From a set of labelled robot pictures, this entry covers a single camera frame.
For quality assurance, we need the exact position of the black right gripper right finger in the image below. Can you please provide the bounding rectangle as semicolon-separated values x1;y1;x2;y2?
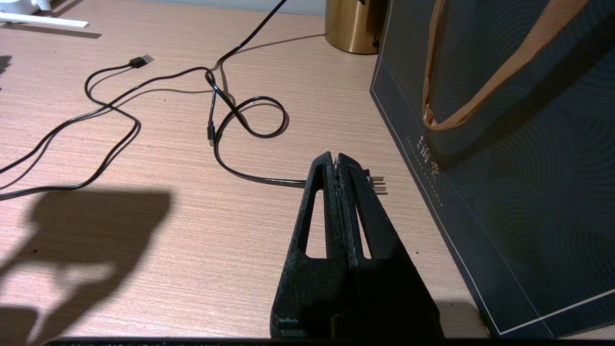
336;153;443;339

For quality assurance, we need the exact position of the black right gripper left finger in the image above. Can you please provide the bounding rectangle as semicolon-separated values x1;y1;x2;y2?
270;152;350;339

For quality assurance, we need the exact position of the white router with antennas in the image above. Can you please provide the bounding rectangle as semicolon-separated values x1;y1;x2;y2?
0;0;90;28

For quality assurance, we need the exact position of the dark gift bag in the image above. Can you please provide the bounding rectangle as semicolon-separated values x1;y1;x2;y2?
370;0;615;339

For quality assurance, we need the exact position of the brass desk lamp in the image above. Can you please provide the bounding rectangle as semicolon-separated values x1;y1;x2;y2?
325;0;389;55

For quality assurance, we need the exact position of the black lamp power cord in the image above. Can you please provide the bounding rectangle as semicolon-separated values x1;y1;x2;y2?
206;0;387;195

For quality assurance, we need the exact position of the black USB cable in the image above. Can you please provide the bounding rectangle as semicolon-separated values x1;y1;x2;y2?
0;54;217;200

